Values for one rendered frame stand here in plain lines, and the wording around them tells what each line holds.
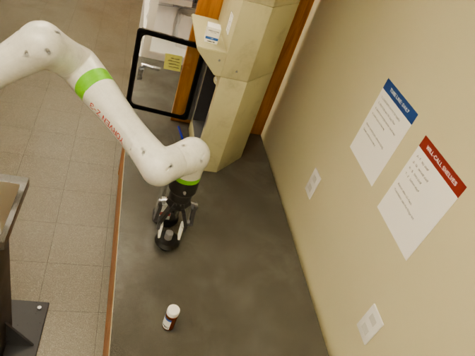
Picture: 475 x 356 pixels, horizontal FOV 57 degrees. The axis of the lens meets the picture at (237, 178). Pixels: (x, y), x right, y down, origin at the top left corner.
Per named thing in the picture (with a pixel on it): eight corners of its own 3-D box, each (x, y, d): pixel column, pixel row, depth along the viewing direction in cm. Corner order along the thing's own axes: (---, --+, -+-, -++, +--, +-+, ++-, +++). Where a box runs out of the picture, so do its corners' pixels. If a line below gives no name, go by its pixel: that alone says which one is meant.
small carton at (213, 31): (216, 39, 170) (220, 25, 166) (217, 44, 166) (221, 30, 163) (203, 36, 169) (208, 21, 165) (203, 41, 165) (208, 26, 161)
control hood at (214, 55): (212, 41, 193) (218, 19, 187) (220, 77, 169) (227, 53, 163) (186, 35, 190) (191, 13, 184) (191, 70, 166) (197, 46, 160)
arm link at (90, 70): (40, 58, 132) (68, 29, 131) (66, 73, 145) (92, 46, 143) (73, 99, 128) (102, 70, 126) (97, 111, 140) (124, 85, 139)
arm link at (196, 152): (221, 145, 133) (196, 126, 138) (191, 157, 124) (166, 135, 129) (210, 180, 142) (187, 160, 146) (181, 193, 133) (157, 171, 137)
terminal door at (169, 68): (187, 121, 217) (207, 46, 193) (124, 106, 211) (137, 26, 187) (187, 120, 218) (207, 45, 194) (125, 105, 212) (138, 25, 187)
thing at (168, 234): (178, 236, 165) (182, 224, 161) (179, 255, 158) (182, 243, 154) (153, 233, 162) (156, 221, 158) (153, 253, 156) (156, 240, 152)
